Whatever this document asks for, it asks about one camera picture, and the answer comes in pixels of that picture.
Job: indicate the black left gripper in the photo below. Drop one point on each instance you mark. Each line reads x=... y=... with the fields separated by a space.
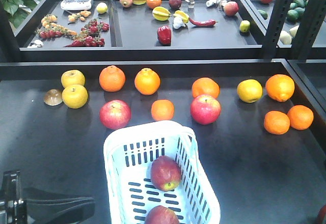
x=42 y=206

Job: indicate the light blue plastic basket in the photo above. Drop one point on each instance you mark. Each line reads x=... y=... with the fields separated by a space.
x=128 y=156

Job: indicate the red apple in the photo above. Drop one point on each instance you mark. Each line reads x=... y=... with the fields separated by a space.
x=161 y=215
x=205 y=109
x=115 y=114
x=165 y=173
x=321 y=217

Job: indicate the yellow pear fruit back left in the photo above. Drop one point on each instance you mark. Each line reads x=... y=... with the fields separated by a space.
x=75 y=96

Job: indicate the orange back left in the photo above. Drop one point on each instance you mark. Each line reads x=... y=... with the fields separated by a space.
x=112 y=79

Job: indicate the small orange centre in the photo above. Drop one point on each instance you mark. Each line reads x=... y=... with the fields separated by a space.
x=162 y=110

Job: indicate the small orange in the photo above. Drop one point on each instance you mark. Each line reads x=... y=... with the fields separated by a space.
x=301 y=117
x=276 y=122
x=162 y=110

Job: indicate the orange back centre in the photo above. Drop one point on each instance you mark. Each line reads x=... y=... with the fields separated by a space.
x=147 y=81

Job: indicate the orange behind centre apple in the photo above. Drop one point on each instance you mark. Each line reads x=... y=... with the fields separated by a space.
x=205 y=86

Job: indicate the white device on tray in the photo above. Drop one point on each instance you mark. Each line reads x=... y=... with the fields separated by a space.
x=75 y=5

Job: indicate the red bell pepper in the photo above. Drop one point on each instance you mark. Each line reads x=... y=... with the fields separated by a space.
x=164 y=35

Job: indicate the rear black display tray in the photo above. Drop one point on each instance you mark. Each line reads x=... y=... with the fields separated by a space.
x=237 y=34

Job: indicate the white garlic bulb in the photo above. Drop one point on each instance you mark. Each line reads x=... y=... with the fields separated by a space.
x=178 y=23

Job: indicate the black wood fruit display table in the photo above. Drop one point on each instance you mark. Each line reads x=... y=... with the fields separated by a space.
x=258 y=177

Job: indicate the small orange right inner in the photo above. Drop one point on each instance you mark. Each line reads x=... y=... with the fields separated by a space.
x=276 y=122

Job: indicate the red chili pepper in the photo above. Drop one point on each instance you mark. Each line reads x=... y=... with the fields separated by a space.
x=207 y=23

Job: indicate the large orange far right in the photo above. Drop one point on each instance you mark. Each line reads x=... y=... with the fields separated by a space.
x=280 y=87

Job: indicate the small orange right lower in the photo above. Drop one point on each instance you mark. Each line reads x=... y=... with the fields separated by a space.
x=301 y=117

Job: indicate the black metal rack post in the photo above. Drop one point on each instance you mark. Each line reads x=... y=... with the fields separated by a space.
x=301 y=48

